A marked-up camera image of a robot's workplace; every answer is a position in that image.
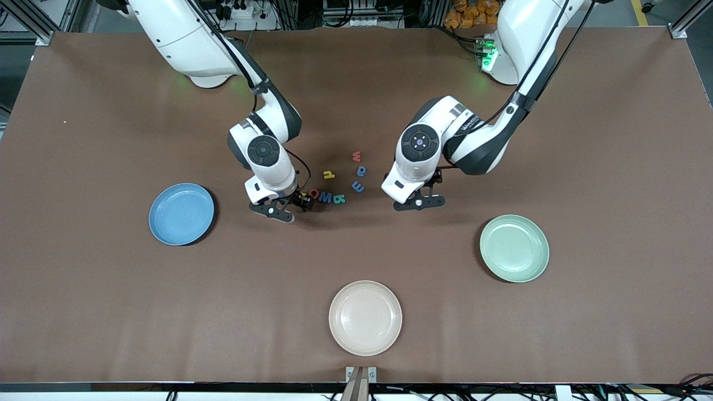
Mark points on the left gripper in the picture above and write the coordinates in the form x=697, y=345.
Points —
x=436, y=177

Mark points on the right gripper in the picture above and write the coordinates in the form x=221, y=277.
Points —
x=301, y=199

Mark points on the red uppercase letter Q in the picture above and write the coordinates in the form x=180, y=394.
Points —
x=317, y=191

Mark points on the blue uppercase letter W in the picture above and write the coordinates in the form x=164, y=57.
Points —
x=326, y=196

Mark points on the blue lowercase letter a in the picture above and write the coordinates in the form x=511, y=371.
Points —
x=362, y=173

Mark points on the blue lowercase letter m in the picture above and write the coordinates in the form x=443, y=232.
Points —
x=358, y=187

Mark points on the red lowercase letter w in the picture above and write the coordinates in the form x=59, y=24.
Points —
x=357, y=156

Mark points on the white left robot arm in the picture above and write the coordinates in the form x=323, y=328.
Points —
x=523, y=33

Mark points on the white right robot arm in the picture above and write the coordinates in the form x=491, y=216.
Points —
x=184, y=39

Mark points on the teal lowercase letter b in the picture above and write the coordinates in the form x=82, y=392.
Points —
x=337, y=199

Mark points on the blue plate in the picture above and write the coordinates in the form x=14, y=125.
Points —
x=181, y=214

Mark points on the beige plate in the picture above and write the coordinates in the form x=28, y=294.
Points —
x=365, y=318

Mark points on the green plate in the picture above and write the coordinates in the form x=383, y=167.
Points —
x=514, y=248

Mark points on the orange packets pile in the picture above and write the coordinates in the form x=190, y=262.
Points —
x=473, y=15

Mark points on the wooden strut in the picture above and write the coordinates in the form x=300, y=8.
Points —
x=356, y=390

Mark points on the white power strip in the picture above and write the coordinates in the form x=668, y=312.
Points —
x=239, y=11

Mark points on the metal table edge bracket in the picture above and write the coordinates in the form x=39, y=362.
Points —
x=372, y=374

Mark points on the aluminium frame post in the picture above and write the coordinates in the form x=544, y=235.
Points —
x=42, y=25
x=688, y=19

